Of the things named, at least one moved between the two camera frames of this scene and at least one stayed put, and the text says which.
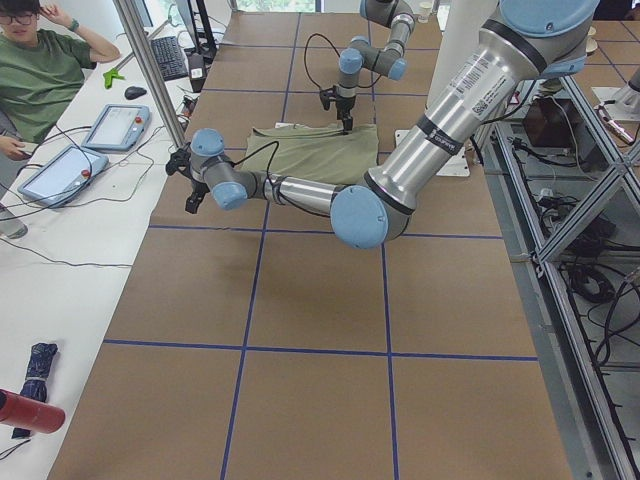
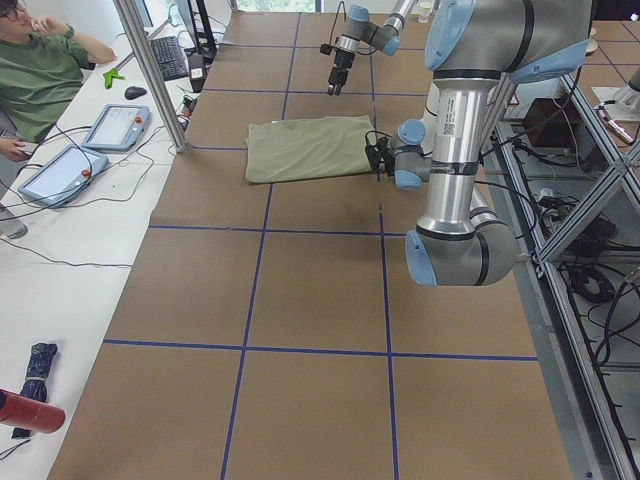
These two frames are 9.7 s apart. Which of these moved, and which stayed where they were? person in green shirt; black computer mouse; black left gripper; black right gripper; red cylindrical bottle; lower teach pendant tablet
Moved: black right gripper; black left gripper
Stayed: lower teach pendant tablet; red cylindrical bottle; person in green shirt; black computer mouse
